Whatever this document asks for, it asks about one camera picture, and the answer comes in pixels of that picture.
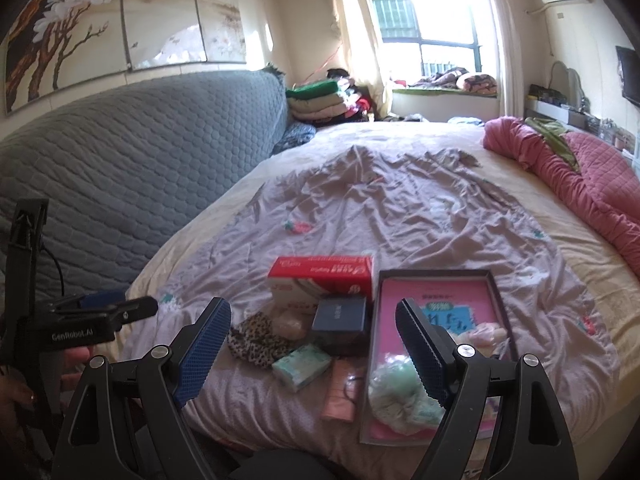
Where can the person's left hand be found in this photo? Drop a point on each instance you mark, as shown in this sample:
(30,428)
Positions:
(75,360)

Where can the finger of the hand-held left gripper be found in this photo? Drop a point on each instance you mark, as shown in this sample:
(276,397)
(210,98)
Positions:
(102,300)
(140,309)

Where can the light green scrunchie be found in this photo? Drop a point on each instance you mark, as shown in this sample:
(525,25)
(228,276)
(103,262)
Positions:
(395,380)

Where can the cluttered dressing table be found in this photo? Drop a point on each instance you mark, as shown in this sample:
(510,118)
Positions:
(600,122)

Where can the black television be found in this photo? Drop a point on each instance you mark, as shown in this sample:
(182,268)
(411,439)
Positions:
(631,75)

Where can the grey quilted headboard cover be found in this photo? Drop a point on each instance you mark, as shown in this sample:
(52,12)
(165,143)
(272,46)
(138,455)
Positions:
(125,160)

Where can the pink quilt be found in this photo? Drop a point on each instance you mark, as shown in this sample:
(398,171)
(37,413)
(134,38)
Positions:
(590,185)

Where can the leopard print scrunchie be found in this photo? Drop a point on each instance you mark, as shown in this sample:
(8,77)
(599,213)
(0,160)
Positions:
(260,345)

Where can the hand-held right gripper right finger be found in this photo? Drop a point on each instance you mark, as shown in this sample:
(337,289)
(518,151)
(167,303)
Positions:
(420,350)

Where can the dressing table mirror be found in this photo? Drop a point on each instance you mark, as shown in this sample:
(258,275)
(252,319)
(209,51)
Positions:
(565,82)

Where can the cream curtain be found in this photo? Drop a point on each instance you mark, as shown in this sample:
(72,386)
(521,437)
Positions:
(350,35)
(505,35)

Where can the red and white box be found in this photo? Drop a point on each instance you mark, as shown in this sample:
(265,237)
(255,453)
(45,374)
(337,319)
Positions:
(320,272)

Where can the grey shallow cardboard box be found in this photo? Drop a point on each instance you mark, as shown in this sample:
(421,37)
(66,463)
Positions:
(435,274)

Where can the dark blue box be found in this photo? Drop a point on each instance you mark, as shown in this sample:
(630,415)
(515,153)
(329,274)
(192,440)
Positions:
(340,320)

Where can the green tissue packet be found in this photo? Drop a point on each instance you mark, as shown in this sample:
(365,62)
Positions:
(300,367)

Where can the olive green cloth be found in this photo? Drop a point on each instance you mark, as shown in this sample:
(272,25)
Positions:
(550,140)

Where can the window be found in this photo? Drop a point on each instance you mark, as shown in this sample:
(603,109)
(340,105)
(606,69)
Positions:
(430,15)

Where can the pale peach soft pad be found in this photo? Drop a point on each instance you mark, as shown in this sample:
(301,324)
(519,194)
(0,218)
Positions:
(292,325)

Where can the patterned bedding on windowsill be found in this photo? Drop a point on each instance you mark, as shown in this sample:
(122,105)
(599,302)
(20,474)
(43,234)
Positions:
(460,80)

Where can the white floral scrunchie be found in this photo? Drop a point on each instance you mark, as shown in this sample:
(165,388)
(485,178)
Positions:
(400,417)

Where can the floral wall painting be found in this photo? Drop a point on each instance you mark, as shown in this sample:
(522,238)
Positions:
(100,20)

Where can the pink picture book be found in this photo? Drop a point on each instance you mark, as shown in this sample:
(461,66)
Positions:
(387,320)

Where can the stack of folded blankets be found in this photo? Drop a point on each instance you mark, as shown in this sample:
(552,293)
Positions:
(315,100)

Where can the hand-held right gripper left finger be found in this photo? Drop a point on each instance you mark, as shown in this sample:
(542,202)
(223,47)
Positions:
(200,350)

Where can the pink cloth packet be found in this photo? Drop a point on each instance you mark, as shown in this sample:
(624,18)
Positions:
(340,405)

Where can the blue patterned cushion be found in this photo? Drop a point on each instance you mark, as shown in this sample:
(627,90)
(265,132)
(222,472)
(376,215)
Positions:
(295,137)

